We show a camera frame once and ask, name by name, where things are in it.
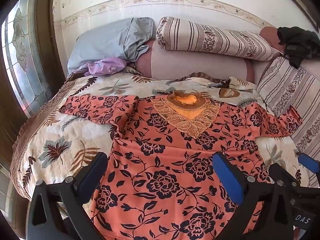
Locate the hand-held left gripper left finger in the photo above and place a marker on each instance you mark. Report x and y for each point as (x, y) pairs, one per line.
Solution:
(91, 177)

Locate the dark green garment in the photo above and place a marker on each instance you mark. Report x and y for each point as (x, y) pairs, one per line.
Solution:
(300, 42)

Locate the pink bolster cushion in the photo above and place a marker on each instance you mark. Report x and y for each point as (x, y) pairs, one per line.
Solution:
(195, 65)

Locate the striped bolster pillow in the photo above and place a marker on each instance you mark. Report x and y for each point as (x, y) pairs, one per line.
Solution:
(212, 38)

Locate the dark wooden frame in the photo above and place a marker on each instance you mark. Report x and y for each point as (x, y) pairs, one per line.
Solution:
(300, 1)

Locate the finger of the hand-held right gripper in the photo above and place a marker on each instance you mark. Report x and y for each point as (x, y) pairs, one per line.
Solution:
(281, 171)
(310, 162)

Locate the stained glass wooden door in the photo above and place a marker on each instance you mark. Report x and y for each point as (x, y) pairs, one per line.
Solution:
(22, 55)

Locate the purple floral cloth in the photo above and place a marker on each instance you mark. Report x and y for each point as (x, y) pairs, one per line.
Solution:
(107, 66)

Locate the striped cushion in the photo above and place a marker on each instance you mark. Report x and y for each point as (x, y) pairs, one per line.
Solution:
(287, 85)

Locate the grey-blue pillow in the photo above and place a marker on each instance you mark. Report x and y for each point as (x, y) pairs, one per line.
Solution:
(105, 42)

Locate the leaf print blanket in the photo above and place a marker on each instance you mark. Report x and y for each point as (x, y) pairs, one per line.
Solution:
(70, 130)

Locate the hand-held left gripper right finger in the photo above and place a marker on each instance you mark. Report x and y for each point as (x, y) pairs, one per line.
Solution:
(228, 177)

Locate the orange floral shirt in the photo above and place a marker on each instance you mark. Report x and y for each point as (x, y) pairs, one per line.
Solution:
(162, 160)

